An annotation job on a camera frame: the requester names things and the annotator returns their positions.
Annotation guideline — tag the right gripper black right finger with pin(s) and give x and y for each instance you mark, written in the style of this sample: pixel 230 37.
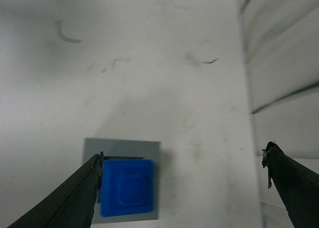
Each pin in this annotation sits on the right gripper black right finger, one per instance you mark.
pixel 297 186

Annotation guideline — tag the white pleated curtain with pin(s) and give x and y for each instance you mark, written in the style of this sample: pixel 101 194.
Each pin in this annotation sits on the white pleated curtain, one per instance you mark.
pixel 281 44

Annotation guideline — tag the blue square part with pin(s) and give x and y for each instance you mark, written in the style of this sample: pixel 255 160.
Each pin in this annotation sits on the blue square part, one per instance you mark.
pixel 127 187

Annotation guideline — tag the gray square base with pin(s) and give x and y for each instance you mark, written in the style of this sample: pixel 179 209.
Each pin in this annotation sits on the gray square base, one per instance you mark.
pixel 116 149

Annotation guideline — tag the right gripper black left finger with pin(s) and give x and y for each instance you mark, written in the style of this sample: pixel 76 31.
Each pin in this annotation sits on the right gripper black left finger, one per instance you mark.
pixel 71 205

